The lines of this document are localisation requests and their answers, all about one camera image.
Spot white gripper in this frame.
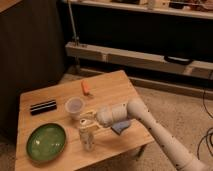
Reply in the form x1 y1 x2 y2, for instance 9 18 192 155
80 103 127 130

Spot clear plastic bottle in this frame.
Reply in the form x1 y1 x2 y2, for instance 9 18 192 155
79 128 94 151

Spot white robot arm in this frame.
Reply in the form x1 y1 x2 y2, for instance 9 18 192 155
79 98 213 171

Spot metal pole stand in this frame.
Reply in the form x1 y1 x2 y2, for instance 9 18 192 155
67 0 81 74

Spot clear plastic cup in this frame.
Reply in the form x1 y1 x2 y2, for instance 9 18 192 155
65 97 85 120

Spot wooden table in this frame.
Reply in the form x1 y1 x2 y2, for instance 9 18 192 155
14 69 156 171

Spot blue sponge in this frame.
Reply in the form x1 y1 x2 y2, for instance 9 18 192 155
111 120 131 135

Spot orange carrot toy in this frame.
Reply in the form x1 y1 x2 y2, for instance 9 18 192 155
81 80 93 97

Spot black striped rectangular box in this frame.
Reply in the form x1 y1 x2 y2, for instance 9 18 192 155
30 100 57 115

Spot green round plate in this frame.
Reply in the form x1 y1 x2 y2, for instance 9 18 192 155
26 123 67 163

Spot white wooden shelf beam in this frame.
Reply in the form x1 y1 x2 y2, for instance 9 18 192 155
65 42 213 78

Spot dark cabinet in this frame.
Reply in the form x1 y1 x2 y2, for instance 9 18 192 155
0 0 65 142

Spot upper white shelf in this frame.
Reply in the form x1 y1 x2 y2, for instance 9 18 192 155
61 0 213 20

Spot black handle on shelf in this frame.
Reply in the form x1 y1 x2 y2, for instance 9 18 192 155
164 56 194 65

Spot black cable on floor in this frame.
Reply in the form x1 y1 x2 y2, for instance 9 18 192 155
196 69 213 161

